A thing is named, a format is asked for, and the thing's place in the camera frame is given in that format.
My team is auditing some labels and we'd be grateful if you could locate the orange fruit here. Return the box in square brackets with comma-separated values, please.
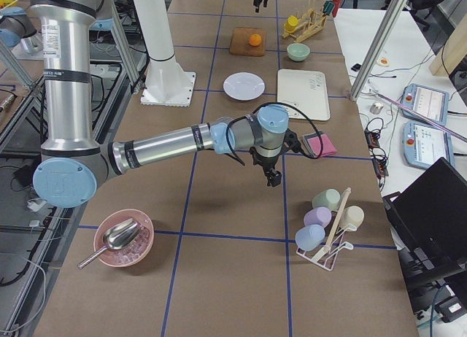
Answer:
[248, 34, 263, 47]

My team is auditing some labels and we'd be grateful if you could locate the white round plate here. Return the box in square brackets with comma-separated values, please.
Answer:
[223, 72, 266, 101]

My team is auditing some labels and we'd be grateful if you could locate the cream bear tray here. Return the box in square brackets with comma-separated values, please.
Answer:
[277, 69, 331, 121]

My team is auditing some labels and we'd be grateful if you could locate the yellow mug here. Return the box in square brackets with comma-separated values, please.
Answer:
[284, 15, 299, 33]

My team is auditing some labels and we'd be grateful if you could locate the wooden cutting board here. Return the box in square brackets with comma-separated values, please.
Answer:
[229, 27, 266, 57]

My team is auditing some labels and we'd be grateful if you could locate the wooden dish rack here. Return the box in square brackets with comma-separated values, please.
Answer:
[282, 0, 328, 43]

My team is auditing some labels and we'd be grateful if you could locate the green ceramic bowl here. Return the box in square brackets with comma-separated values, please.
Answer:
[287, 43, 311, 62]

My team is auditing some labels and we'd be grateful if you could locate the green pastel cup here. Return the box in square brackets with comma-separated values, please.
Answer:
[312, 188, 341, 212]

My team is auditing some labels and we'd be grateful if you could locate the purple pastel cup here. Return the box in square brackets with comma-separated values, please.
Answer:
[304, 206, 332, 228]

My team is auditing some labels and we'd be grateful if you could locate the pink cloth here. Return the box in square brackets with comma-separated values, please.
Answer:
[304, 133, 337, 157]

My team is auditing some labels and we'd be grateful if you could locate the dark green mug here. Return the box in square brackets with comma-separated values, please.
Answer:
[322, 0, 335, 16]

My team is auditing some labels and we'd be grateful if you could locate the blue pastel cup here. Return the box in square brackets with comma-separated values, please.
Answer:
[295, 224, 325, 252]

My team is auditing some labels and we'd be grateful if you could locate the beige pastel cup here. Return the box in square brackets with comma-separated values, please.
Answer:
[339, 206, 365, 228]

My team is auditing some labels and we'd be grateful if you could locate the small black device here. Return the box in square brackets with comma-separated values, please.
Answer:
[351, 63, 361, 71]

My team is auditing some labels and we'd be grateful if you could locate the small metal cylinder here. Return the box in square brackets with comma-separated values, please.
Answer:
[369, 101, 384, 115]

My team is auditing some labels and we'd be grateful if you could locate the fried egg toy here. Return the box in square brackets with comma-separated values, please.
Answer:
[377, 58, 390, 67]

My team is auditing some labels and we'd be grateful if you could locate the lower teach pendant tablet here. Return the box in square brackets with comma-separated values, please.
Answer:
[402, 120, 455, 169]

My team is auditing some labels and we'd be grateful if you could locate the teach pendant tablet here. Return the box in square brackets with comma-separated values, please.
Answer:
[401, 83, 449, 125]
[402, 120, 455, 169]

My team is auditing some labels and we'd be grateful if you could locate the black laptop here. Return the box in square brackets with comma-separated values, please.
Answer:
[383, 158, 466, 290]

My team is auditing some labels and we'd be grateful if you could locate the metal scoop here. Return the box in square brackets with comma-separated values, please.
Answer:
[77, 218, 141, 269]

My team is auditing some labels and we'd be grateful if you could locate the pink bowl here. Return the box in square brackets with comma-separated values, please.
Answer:
[93, 209, 155, 268]

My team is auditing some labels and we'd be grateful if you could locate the upper teach pendant tablet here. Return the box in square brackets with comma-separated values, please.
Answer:
[401, 83, 449, 125]

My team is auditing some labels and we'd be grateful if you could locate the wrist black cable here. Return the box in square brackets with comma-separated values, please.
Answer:
[224, 102, 328, 166]

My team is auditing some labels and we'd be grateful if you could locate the white wire cup rack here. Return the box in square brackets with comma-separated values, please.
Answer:
[296, 187, 357, 271]

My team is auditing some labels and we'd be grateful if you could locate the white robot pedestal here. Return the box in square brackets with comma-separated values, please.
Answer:
[134, 0, 196, 106]

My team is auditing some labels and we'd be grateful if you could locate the aluminium frame post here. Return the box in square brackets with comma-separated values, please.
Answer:
[350, 0, 408, 101]

